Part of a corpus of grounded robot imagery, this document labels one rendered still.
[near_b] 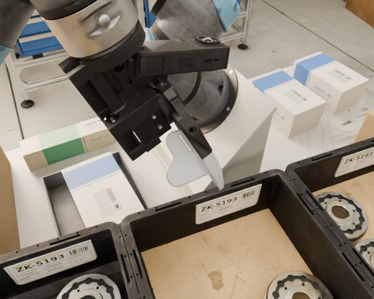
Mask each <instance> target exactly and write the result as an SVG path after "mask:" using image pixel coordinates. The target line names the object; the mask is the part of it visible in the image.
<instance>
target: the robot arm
mask: <svg viewBox="0 0 374 299"><path fill-rule="evenodd" d="M148 6H149V11H150V12H151V13H152V14H153V15H154V16H155V17H156V18H157V19H156V20H155V22H154V23H153V25H152V26H151V27H150V28H146V27H142V25H141V23H140V21H139V19H138V13H137V11H136V9H135V7H134V5H133V3H132V1H131V0H0V66H1V65H2V63H3V61H4V60H5V58H6V57H7V56H8V54H9V53H10V52H12V51H13V50H14V48H13V46H14V45H15V43H16V41H17V39H18V38H19V36H20V34H21V32H22V31H23V29H24V28H25V26H26V24H27V23H28V21H29V19H30V17H31V16H32V14H33V13H34V10H37V12H38V13H39V14H40V16H41V17H42V19H43V20H44V22H45V23H46V24H47V26H48V27H49V28H50V30H51V31H52V33H53V34H54V35H55V37H56V38H57V39H58V41H59V42H60V44H61V45H62V46H63V48H64V49H65V50H66V52H67V53H68V54H69V55H70V57H68V58H67V59H65V60H64V61H62V62H61V63H59V64H58V65H59V66H60V68H61V69H62V70H63V71H64V73H65V74H66V76H67V77H68V78H69V80H70V81H71V82H72V83H73V85H74V86H75V87H76V89H77V90H78V91H79V92H80V94H81V95H82V96H83V97H84V99H85V100H86V102H87V103H88V104H89V105H90V107H91V108H92V109H93V110H94V112H95V113H96V115H97V116H98V117H99V118H100V120H101V121H102V122H103V124H104V125H105V127H107V129H108V130H109V132H110V133H111V134H112V135H113V137H114V138H115V139H116V140H117V142H118V143H119V145H120V146H121V147H122V148H123V150H124V151H125V152H126V153H127V155H128V156H129V158H130V159H131V160H132V161H135V160H136V159H137V158H138V157H140V156H141V155H143V153H145V152H149V151H150V150H152V149H153V148H154V147H156V146H157V145H158V144H159V143H161V140H160V138H159V137H161V136H162V135H163V134H165V133H166V132H167V131H169V130H170V129H171V128H172V127H171V126H170V125H171V124H172V123H173V122H174V124H175V125H176V127H177V128H178V130H175V131H171V132H170V133H169V134H168V136H167V138H166V145H167V147H168V149H169V151H170V152H171V153H172V156H173V161H172V163H171V165H170V167H169V169H168V171H167V174H166V179H167V181H168V182H169V184H170V185H172V186H174V187H181V186H183V185H185V184H188V183H190V182H193V181H194V180H197V179H199V178H202V177H204V176H206V175H209V176H210V177H211V179H212V180H213V182H214V183H215V185H216V186H217V187H218V189H219V190H222V188H223V187H224V182H223V172H222V169H221V167H220V165H219V163H218V160H217V158H216V156H215V155H214V153H213V150H212V148H211V147H210V145H209V143H208V141H207V140H206V138H205V136H204V134H203V133H202V131H201V130H200V128H199V126H204V125H207V124H209V123H210V122H212V121H213V120H214V119H216V118H217V117H218V116H219V114H220V113H221V112H222V111H223V109H224V107H225V105H226V103H227V101H228V98H229V93H230V82H229V78H228V76H227V74H226V73H225V71H224V70H223V69H227V66H228V61H229V53H230V47H229V46H227V45H225V44H223V43H221V40H220V39H221V38H222V36H223V35H224V34H225V33H227V32H228V31H229V28H230V27H231V25H232V24H233V23H234V22H235V21H236V19H237V18H238V16H239V14H240V6H239V4H238V3H237V1H236V0H148ZM104 118H106V120H104ZM134 133H135V134H136V136H137V137H138V139H139V140H140V141H139V140H138V139H137V137H136V136H135V134H134ZM180 135H181V137H182V138H181V137H180ZM182 139H183V140H182ZM184 141H185V143H186V144H185V143H184ZM186 145H187V146H188V147H189V148H190V149H191V151H190V149H189V148H188V147H187V146H186Z"/></svg>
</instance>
